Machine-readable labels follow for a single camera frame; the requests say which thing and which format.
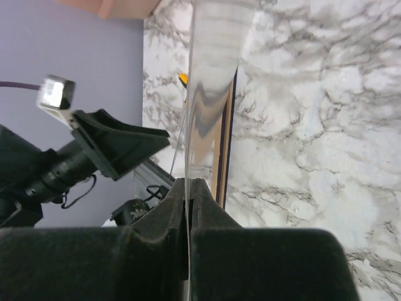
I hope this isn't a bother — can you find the clear acrylic sheet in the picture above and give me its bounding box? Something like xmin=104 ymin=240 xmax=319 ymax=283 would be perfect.
xmin=170 ymin=0 xmax=261 ymax=301

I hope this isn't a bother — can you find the yellow black small tool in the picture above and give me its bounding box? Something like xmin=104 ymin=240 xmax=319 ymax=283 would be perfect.
xmin=178 ymin=73 xmax=188 ymax=89

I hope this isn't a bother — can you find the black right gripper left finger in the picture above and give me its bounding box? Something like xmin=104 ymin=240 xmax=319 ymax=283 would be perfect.
xmin=1 ymin=179 xmax=187 ymax=300

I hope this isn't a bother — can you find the blue wooden picture frame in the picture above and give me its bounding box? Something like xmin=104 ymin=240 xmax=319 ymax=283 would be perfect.
xmin=211 ymin=70 xmax=237 ymax=209

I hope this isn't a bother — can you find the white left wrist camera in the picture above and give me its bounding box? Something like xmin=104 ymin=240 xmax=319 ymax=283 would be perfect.
xmin=36 ymin=75 xmax=75 ymax=129

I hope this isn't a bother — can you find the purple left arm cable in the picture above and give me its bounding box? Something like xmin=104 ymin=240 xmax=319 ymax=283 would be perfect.
xmin=0 ymin=80 xmax=43 ymax=91

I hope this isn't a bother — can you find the aluminium extrusion rail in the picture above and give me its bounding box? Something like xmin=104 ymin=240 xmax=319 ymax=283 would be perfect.
xmin=133 ymin=159 xmax=175 ymax=203

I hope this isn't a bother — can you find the pink plastic storage box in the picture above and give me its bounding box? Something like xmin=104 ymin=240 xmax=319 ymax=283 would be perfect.
xmin=56 ymin=0 xmax=160 ymax=19

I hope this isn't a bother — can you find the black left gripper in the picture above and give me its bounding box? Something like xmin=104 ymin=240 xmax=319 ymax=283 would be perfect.
xmin=1 ymin=109 xmax=170 ymax=228

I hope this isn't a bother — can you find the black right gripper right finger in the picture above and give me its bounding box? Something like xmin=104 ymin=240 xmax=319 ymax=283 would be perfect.
xmin=190 ymin=179 xmax=359 ymax=300

